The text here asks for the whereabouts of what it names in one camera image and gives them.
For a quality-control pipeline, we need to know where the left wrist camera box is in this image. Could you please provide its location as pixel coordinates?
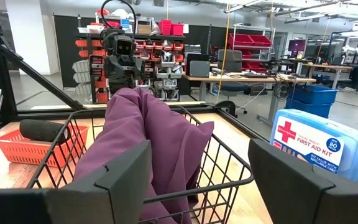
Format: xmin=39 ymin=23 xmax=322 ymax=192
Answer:
xmin=100 ymin=29 xmax=136 ymax=57

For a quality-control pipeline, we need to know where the black office chair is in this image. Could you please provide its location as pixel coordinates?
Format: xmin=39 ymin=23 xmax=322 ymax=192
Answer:
xmin=349 ymin=63 xmax=358 ymax=91

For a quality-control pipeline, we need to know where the maroon fabric pouch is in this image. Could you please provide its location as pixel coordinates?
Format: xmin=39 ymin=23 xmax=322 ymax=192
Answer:
xmin=73 ymin=86 xmax=215 ymax=224

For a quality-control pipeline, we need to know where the long wooden desk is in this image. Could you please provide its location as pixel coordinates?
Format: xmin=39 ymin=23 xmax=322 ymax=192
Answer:
xmin=181 ymin=72 xmax=317 ymax=125

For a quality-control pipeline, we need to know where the metal rack with red bins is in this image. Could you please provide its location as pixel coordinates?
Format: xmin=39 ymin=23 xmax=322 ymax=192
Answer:
xmin=227 ymin=24 xmax=276 ymax=72

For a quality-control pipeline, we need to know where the black wire basket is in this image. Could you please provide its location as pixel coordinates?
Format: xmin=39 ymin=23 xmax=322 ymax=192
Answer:
xmin=25 ymin=104 xmax=255 ymax=224

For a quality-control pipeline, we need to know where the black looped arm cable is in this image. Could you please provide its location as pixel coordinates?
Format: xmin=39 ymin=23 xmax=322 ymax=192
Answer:
xmin=100 ymin=0 xmax=137 ymax=38

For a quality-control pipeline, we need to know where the black computer box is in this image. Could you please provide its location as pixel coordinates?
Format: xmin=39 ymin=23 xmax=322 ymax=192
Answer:
xmin=185 ymin=52 xmax=211 ymax=78

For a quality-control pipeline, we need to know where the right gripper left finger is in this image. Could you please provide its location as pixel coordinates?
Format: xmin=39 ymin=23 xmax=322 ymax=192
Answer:
xmin=44 ymin=139 xmax=152 ymax=224

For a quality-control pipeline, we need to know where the blue plastic tote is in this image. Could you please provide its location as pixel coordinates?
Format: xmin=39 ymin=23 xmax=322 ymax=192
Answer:
xmin=287 ymin=84 xmax=339 ymax=105
xmin=286 ymin=98 xmax=332 ymax=119

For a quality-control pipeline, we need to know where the black marker cap object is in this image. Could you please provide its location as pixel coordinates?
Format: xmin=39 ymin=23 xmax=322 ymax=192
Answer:
xmin=19 ymin=119 xmax=70 ymax=146

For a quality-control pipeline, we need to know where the yellow hanging cord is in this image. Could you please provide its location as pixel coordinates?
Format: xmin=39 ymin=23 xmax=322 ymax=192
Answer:
xmin=215 ymin=0 xmax=231 ymax=103

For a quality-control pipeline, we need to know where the orange plastic tray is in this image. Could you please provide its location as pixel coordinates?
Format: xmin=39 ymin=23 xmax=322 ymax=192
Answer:
xmin=0 ymin=124 xmax=90 ymax=169

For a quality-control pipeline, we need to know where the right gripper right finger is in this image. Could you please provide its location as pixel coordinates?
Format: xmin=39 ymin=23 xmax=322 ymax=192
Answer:
xmin=247 ymin=138 xmax=358 ymax=224

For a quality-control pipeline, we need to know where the purple lit monitor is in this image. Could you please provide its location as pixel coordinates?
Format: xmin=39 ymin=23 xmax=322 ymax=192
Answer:
xmin=287 ymin=39 xmax=307 ymax=60

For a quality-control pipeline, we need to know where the grey equipment box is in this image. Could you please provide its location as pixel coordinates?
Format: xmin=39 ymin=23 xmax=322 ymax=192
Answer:
xmin=218 ymin=49 xmax=244 ymax=73

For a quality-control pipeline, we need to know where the small wooden desk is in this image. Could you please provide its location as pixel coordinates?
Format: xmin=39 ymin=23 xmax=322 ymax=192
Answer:
xmin=303 ymin=63 xmax=354 ymax=90

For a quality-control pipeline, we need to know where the shelf with red bins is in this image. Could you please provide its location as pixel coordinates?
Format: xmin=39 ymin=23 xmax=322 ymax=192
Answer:
xmin=72 ymin=9 xmax=186 ymax=104

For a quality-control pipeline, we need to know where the blue first aid kit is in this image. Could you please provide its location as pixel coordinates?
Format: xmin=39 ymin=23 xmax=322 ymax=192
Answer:
xmin=269 ymin=108 xmax=358 ymax=184

